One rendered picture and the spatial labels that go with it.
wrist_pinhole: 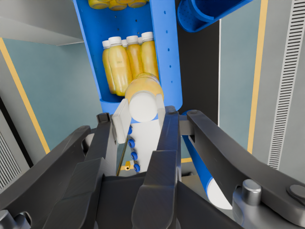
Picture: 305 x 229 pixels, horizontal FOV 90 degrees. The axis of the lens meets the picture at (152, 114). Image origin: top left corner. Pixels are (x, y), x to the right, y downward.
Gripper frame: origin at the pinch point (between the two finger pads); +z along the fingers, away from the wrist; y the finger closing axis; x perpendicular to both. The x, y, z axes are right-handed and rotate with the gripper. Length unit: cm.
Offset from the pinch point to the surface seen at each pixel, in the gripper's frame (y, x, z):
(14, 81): -141, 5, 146
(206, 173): 23, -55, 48
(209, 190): 23, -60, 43
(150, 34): 2.9, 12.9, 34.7
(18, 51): -124, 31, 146
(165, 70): 5.5, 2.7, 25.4
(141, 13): 1, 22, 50
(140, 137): -9, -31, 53
